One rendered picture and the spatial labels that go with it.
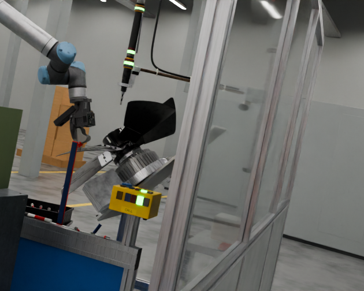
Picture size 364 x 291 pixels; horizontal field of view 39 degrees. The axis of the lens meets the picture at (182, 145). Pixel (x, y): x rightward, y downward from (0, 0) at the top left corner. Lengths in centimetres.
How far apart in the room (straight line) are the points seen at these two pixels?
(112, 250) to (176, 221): 110
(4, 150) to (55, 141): 889
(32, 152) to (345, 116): 486
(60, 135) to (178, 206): 982
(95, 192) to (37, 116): 634
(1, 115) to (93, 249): 60
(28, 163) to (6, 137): 679
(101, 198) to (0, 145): 61
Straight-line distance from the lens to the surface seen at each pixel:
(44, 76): 208
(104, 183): 226
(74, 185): 242
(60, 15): 859
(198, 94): 85
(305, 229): 762
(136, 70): 232
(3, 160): 182
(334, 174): 750
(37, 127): 850
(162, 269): 88
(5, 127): 178
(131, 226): 190
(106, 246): 195
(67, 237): 201
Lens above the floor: 134
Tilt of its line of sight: 2 degrees down
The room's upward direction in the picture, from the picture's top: 12 degrees clockwise
